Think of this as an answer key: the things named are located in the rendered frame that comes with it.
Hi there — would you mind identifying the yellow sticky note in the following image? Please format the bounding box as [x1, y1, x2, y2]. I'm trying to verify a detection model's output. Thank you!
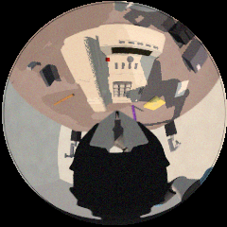
[144, 96, 166, 110]

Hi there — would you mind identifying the white ceramic mug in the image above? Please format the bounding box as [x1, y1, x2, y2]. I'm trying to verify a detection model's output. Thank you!
[114, 1, 158, 12]

